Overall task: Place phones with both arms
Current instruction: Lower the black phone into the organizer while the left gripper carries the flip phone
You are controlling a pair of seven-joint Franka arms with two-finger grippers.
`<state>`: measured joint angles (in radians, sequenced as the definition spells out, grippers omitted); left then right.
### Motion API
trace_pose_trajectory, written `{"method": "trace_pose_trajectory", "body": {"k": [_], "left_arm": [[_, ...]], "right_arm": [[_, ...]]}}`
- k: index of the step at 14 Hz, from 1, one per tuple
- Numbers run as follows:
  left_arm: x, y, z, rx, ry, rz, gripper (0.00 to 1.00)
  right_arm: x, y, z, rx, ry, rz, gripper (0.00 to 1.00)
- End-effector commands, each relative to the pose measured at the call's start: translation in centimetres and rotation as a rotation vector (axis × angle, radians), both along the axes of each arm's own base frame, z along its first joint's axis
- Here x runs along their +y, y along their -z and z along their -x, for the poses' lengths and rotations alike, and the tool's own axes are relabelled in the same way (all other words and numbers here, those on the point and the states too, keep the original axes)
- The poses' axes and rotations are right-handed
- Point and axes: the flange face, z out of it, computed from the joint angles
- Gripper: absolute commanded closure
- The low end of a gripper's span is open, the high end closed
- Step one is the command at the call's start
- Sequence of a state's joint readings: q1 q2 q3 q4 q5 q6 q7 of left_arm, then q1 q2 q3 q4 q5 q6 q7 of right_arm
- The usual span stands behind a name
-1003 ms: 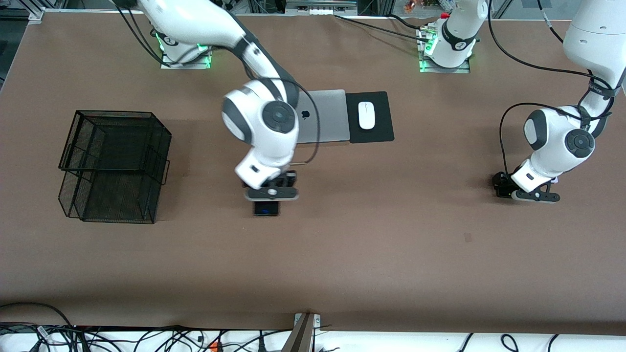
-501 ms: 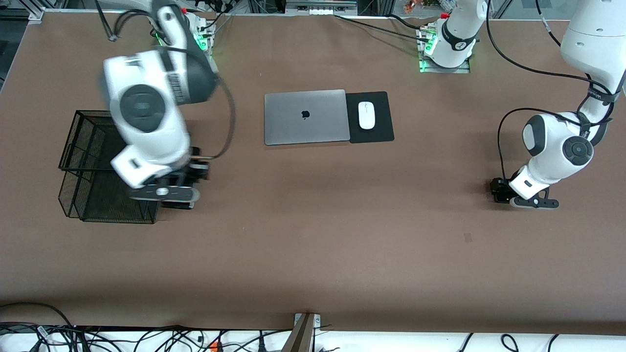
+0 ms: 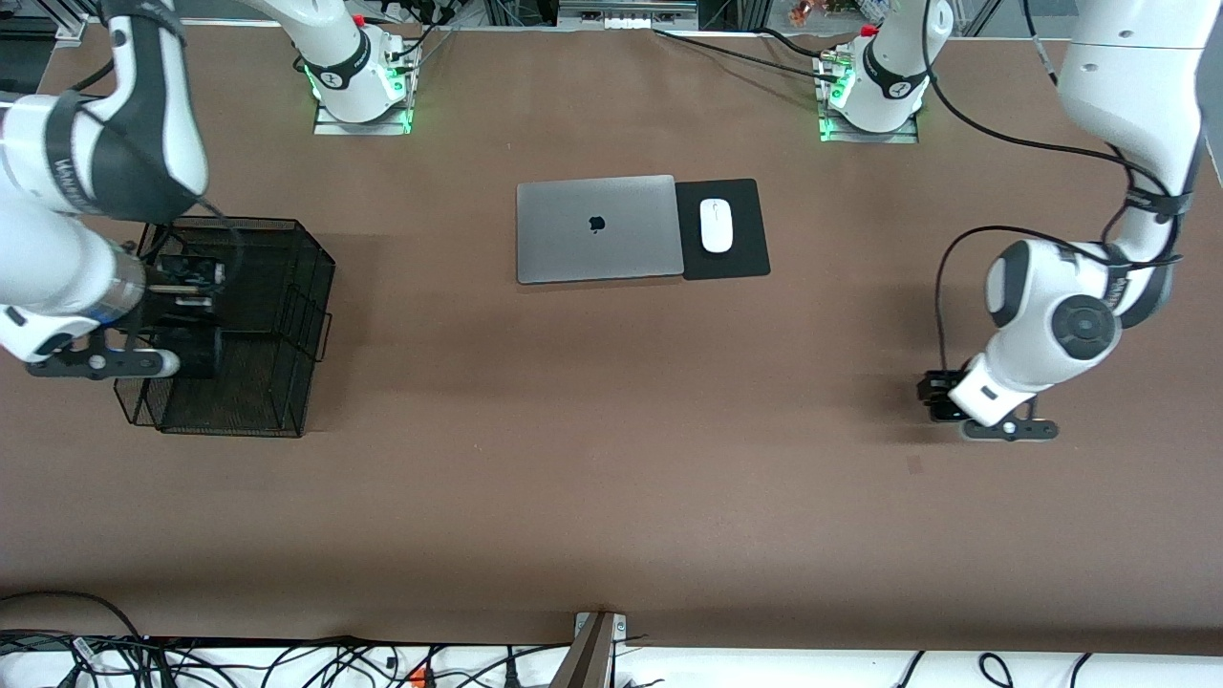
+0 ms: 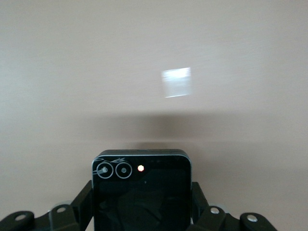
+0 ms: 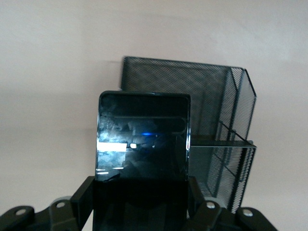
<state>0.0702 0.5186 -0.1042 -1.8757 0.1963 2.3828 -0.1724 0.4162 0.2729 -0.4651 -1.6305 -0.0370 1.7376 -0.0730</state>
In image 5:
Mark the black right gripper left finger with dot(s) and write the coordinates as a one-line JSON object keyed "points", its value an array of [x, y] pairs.
{"points": [[81, 199]]}

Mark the long black smartphone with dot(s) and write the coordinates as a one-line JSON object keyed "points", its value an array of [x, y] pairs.
{"points": [[144, 144]]}

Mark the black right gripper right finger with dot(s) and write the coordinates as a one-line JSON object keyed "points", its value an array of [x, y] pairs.
{"points": [[196, 199]]}

